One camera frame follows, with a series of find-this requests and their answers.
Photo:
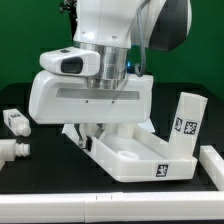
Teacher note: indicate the white right fence bar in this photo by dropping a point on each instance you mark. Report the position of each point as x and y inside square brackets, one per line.
[213, 164]

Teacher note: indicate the white desk tabletop tray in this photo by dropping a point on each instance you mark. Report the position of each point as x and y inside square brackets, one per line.
[131, 154]

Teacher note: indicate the white fence bar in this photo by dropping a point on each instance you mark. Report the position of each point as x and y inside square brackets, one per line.
[213, 164]
[111, 207]

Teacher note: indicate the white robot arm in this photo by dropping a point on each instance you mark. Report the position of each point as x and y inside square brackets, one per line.
[88, 82]

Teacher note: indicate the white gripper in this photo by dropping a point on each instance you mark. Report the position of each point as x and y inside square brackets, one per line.
[58, 99]

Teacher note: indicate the white front fence bar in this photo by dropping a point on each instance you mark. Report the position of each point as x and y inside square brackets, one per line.
[111, 207]

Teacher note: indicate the white marker sheet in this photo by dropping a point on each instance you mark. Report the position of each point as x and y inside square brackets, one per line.
[148, 126]

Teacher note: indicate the white obstacle wall left piece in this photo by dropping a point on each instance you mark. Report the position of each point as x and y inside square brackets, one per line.
[10, 149]

